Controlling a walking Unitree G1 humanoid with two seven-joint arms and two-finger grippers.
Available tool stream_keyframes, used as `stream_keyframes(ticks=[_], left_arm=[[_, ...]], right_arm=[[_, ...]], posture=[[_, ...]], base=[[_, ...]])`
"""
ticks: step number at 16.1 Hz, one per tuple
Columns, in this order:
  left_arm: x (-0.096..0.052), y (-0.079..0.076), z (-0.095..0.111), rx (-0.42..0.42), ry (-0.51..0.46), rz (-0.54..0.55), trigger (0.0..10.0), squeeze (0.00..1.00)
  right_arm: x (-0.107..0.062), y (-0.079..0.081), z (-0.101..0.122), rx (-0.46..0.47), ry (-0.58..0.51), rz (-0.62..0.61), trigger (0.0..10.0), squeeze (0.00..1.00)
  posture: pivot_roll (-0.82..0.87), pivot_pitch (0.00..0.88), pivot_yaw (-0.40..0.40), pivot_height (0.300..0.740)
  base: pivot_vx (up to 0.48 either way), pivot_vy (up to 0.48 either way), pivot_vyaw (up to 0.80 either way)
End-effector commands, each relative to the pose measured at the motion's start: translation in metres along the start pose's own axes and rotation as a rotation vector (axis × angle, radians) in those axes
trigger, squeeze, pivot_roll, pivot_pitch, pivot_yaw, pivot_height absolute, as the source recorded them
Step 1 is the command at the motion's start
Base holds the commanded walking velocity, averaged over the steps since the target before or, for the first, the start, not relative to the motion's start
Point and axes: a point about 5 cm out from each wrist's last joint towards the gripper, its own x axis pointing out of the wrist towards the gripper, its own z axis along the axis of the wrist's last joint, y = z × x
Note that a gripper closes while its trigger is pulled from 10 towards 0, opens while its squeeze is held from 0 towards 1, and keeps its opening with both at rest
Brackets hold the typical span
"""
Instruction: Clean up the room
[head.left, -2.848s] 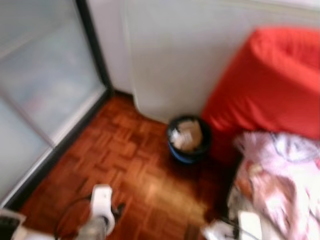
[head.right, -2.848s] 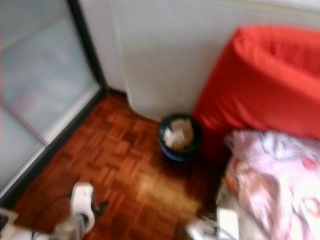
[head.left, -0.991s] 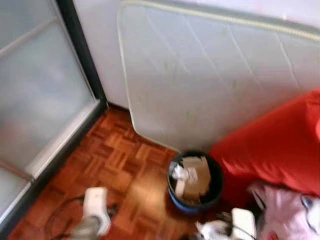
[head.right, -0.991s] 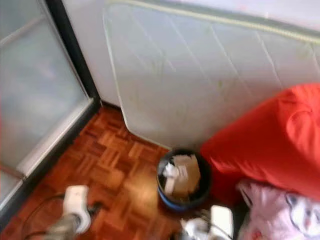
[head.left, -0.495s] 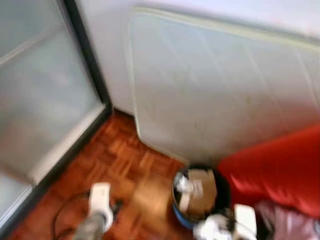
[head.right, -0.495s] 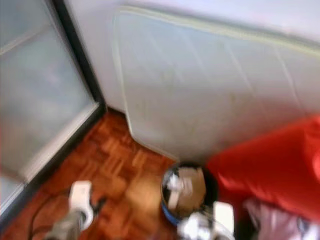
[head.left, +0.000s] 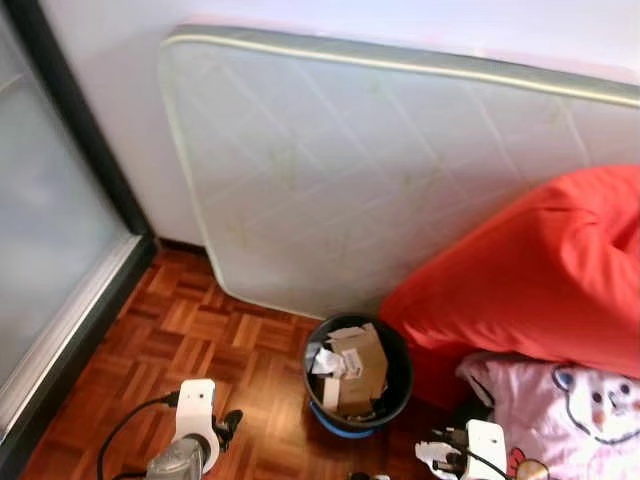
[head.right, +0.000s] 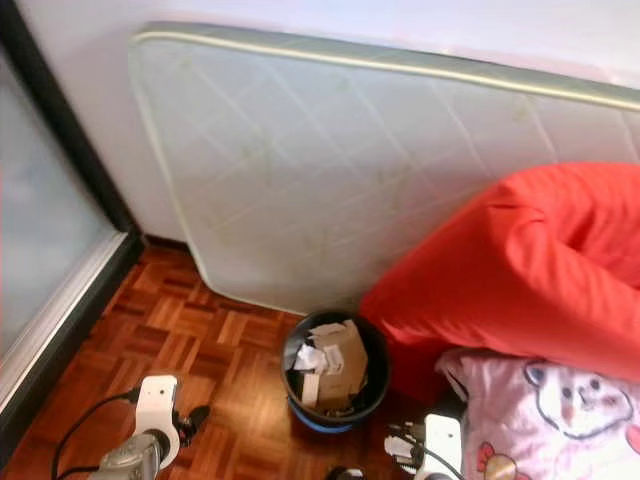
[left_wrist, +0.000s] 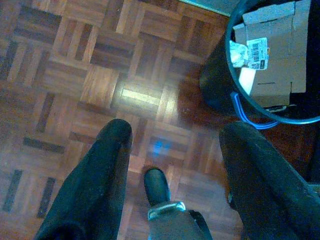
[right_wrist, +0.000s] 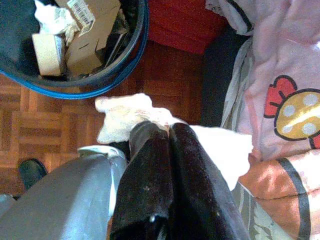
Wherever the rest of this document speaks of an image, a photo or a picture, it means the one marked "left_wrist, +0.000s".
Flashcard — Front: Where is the crumpled white paper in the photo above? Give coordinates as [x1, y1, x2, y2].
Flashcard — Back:
[229, 40, 250, 69]

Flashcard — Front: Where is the brown cardboard box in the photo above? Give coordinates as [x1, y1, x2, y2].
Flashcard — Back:
[232, 1, 311, 108]

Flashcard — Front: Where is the silver robot left leg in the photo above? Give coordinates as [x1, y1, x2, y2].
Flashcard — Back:
[144, 168, 213, 240]

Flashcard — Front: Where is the flat white paper sheet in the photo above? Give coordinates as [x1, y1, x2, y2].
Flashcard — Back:
[238, 66, 258, 96]

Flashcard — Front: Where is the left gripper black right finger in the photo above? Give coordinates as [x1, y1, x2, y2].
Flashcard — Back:
[218, 121, 320, 240]

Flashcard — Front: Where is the black round waste bin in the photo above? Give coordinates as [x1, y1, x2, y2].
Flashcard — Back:
[199, 0, 320, 131]

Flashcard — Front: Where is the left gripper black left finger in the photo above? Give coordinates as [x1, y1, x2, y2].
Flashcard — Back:
[34, 118, 133, 240]

